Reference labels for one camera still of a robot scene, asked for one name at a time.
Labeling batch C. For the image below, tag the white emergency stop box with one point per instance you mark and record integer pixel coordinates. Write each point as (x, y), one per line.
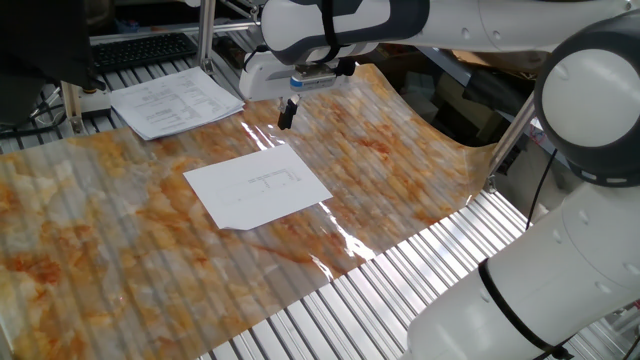
(96, 104)

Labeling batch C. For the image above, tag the orange marble pattern mat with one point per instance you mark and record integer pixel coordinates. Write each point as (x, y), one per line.
(100, 250)

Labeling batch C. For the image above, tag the black smartphone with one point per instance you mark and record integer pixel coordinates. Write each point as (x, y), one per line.
(227, 50)

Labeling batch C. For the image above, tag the black monitor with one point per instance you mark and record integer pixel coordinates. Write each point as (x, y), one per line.
(40, 40)

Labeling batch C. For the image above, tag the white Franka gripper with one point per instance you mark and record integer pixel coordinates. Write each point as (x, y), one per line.
(265, 80)

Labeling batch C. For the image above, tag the aluminium frame crossbar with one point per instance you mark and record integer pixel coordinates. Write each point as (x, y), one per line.
(235, 26)

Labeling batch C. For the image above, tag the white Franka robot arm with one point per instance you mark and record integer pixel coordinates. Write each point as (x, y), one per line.
(550, 290)

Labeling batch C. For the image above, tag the black computer keyboard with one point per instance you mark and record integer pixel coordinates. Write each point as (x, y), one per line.
(142, 50)

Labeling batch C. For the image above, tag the stack of printed papers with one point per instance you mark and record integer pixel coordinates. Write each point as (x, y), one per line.
(175, 102)

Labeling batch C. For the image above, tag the white printed paper sheet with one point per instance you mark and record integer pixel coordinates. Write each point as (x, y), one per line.
(235, 195)

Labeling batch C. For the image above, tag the short aluminium frame post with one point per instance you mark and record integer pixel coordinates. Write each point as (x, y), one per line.
(73, 107)

